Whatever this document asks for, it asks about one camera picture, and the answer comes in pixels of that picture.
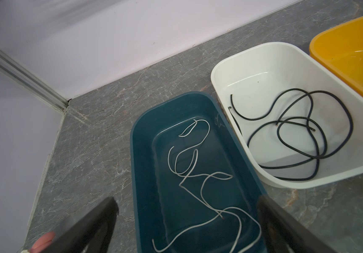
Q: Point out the pink toy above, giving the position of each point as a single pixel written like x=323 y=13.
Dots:
x=41 y=244

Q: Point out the teal plastic bin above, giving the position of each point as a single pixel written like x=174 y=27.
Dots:
x=195 y=190

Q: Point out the white plastic bin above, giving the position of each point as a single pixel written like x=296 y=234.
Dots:
x=300 y=125

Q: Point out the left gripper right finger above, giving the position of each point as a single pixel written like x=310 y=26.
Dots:
x=282 y=233

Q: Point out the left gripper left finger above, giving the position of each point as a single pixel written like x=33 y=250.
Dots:
x=92 y=233

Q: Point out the yellow plastic bin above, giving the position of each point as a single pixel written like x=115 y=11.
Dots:
x=340 y=50

